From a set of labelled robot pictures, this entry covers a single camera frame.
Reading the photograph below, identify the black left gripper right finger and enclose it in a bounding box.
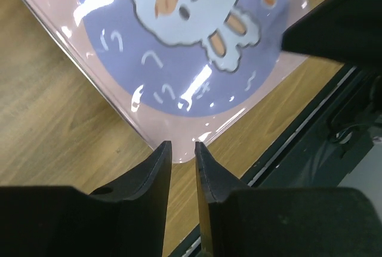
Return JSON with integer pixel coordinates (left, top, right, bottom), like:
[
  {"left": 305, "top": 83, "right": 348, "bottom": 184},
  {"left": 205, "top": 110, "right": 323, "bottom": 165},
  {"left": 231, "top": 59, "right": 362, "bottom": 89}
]
[{"left": 195, "top": 142, "right": 381, "bottom": 256}]

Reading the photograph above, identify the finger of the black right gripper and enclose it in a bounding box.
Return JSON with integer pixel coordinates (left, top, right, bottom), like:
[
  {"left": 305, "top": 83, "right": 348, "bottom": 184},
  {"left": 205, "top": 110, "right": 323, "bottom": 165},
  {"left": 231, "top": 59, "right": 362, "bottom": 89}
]
[{"left": 281, "top": 0, "right": 381, "bottom": 68}]

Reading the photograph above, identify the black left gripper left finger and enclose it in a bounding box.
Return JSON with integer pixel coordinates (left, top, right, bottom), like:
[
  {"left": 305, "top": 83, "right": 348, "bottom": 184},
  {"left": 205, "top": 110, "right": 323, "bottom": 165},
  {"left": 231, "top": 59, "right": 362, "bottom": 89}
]
[{"left": 1, "top": 141, "right": 172, "bottom": 256}]

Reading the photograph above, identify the pink tin lid with bunny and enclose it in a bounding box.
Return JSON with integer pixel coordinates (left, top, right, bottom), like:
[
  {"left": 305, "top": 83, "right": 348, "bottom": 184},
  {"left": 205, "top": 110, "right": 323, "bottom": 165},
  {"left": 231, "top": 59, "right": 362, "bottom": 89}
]
[{"left": 23, "top": 0, "right": 309, "bottom": 163}]

